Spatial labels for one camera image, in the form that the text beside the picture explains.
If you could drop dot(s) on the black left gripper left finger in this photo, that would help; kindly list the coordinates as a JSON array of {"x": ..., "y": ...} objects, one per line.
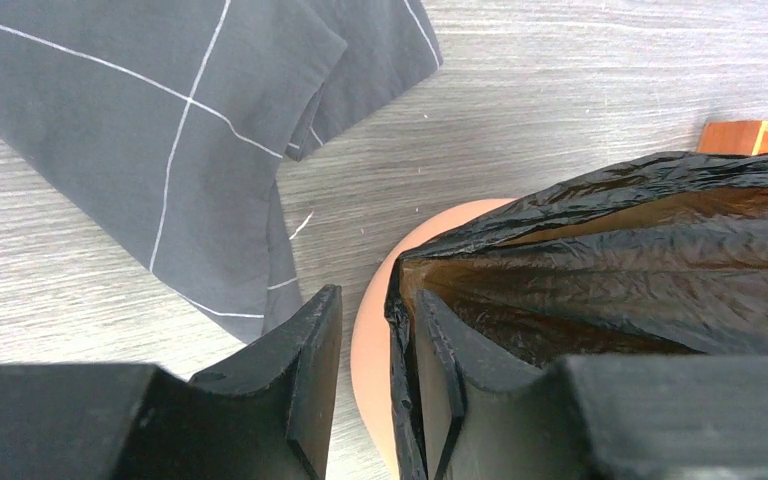
[{"x": 264, "y": 412}]

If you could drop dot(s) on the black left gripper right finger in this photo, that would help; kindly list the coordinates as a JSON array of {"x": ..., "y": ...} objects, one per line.
[{"x": 489, "y": 415}]

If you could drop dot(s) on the black plastic trash bag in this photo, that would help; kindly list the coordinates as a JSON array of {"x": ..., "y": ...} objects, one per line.
[{"x": 664, "y": 255}]

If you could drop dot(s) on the orange plastic trash bin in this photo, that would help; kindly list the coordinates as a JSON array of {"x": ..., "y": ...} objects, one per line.
[{"x": 370, "y": 345}]

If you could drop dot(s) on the grey checked cloth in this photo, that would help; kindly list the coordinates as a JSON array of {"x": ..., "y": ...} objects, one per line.
[{"x": 166, "y": 123}]

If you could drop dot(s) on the orange compartment tray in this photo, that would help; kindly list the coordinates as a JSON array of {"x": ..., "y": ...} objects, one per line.
[{"x": 746, "y": 137}]

